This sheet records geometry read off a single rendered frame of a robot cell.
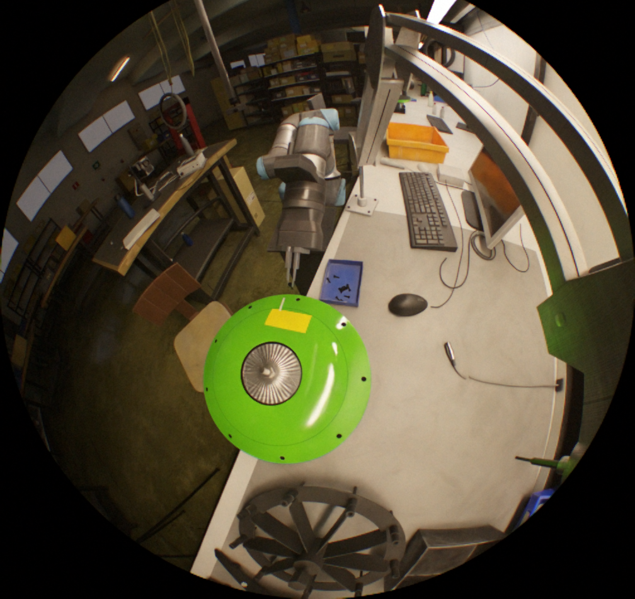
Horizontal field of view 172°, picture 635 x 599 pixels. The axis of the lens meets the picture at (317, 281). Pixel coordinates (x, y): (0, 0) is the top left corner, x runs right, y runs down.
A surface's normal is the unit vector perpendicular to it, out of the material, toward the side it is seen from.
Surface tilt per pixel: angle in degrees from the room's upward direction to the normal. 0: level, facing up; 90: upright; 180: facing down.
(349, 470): 0
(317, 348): 11
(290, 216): 44
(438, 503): 0
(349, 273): 0
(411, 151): 94
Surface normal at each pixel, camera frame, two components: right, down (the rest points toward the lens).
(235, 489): -0.16, -0.52
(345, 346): 0.21, -0.63
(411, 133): -0.24, 0.81
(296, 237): -0.27, 0.06
